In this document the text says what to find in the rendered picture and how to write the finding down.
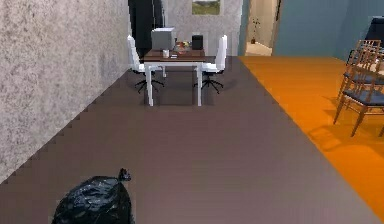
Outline framed landscape painting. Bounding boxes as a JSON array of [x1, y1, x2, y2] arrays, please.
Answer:
[[191, 0, 222, 16]]

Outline white office chair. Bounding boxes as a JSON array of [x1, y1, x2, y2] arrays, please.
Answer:
[[126, 34, 165, 94], [193, 34, 228, 95]]

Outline brown table white legs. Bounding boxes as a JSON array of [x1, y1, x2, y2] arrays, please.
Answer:
[[143, 48, 207, 107]]

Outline bowl of fruit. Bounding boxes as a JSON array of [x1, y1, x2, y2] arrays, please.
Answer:
[[175, 41, 191, 53]]

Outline black box speaker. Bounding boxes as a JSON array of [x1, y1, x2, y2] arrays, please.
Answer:
[[191, 34, 204, 51]]

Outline grey box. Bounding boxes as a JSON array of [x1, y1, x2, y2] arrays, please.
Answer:
[[150, 27, 176, 51]]

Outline black tall cabinet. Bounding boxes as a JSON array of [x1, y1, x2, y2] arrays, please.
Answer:
[[128, 0, 166, 59]]

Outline house plant in pot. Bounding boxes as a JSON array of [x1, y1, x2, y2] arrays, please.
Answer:
[[250, 18, 261, 45]]

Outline black garbage bag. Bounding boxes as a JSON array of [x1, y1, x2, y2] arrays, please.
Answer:
[[51, 168, 136, 224]]

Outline brown wooden chair blue seat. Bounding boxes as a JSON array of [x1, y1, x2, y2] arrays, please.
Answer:
[[333, 46, 384, 138], [337, 39, 382, 101]]

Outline dark blue armchair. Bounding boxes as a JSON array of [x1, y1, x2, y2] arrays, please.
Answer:
[[364, 16, 384, 51]]

